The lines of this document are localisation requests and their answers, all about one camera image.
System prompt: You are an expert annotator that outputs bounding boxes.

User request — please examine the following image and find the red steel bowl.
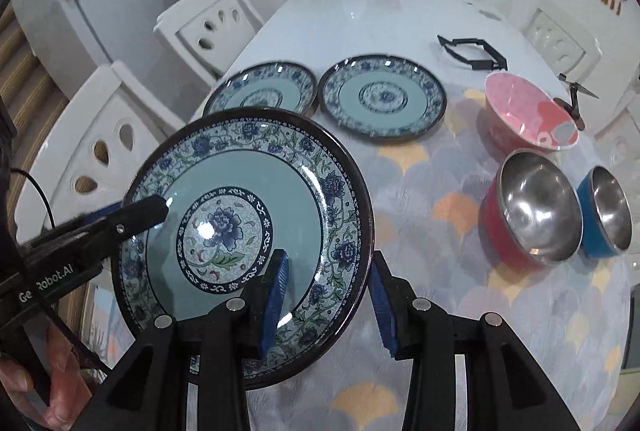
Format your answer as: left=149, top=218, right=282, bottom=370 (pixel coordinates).
left=480, top=150, right=584, bottom=271

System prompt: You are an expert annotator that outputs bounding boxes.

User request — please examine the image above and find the large blue floral plate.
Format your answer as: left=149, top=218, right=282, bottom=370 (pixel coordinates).
left=319, top=54, right=448, bottom=141

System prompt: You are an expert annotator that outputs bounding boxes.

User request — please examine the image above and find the small blue floral plate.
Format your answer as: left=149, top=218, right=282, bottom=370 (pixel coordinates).
left=203, top=61, right=318, bottom=117

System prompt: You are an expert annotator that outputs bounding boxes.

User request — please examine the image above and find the pink ceramic bowl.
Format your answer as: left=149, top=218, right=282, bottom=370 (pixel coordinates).
left=485, top=72, right=579, bottom=154

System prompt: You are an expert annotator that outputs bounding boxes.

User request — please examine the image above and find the blue steel bowl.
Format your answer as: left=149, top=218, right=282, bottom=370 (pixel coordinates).
left=577, top=166, right=634, bottom=259

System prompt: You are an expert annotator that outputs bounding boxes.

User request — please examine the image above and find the person's left hand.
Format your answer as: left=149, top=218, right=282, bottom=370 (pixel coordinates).
left=1, top=323, right=92, bottom=430

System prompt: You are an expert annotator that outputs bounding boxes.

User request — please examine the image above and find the white chair near left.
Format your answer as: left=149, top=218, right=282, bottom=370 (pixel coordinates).
left=13, top=61, right=186, bottom=243

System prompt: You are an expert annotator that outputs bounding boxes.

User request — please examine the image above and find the white chair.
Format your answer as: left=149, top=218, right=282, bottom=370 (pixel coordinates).
left=153, top=0, right=264, bottom=87
left=594, top=74, right=640, bottom=182
left=523, top=0, right=602, bottom=82
left=13, top=61, right=186, bottom=243

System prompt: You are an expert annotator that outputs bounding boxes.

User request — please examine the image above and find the fan pattern tablecloth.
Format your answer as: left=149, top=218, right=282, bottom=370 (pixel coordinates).
left=248, top=87, right=630, bottom=430

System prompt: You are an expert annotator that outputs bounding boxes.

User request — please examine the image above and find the white refrigerator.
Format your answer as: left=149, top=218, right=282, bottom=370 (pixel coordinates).
left=11, top=0, right=204, bottom=121

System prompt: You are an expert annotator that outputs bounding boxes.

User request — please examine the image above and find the white chair far left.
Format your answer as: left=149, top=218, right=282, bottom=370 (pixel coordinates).
left=153, top=0, right=264, bottom=87

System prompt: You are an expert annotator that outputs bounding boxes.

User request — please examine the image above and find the black phone stand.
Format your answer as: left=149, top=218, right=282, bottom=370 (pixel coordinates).
left=553, top=74, right=599, bottom=131

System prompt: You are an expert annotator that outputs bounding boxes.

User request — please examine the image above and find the white chair far right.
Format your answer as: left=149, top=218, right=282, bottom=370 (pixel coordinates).
left=523, top=0, right=602, bottom=82

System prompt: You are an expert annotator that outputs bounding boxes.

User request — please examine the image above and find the white chair near right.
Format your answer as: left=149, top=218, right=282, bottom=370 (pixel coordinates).
left=594, top=74, right=640, bottom=182

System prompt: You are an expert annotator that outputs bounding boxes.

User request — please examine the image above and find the black plastic frame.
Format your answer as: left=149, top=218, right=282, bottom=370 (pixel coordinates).
left=437, top=35, right=508, bottom=72

